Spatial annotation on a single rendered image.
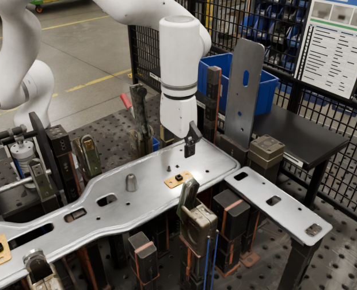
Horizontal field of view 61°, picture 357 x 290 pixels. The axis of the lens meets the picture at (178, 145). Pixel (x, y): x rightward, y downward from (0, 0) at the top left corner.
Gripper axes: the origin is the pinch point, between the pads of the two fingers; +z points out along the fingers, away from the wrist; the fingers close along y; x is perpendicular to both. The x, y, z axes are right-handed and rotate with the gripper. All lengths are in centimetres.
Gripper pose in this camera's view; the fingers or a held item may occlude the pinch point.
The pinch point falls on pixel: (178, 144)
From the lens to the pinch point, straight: 80.3
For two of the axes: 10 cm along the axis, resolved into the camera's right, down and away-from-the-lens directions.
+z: 0.0, 8.1, 5.8
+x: 8.1, -3.4, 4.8
